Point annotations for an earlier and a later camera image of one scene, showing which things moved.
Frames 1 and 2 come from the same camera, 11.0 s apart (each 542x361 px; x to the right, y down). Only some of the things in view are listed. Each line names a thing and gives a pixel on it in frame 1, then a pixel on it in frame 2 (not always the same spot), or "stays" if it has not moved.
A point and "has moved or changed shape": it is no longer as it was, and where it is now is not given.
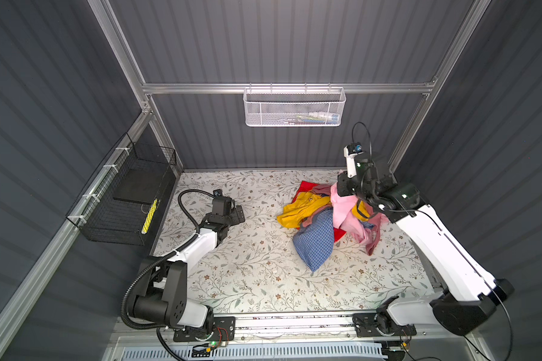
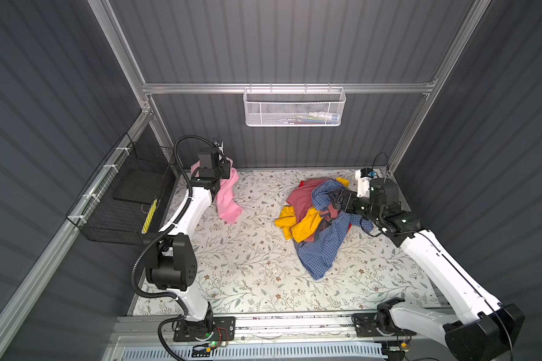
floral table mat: (254, 267) stays
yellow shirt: (293, 215) to (301, 226)
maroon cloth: (375, 223) to (301, 198)
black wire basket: (122, 202) stays
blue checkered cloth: (314, 242) has moved or changed shape
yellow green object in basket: (149, 216) stays
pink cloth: (345, 218) to (228, 207)
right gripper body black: (348, 186) to (354, 204)
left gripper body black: (233, 219) to (223, 171)
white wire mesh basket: (290, 107) stays
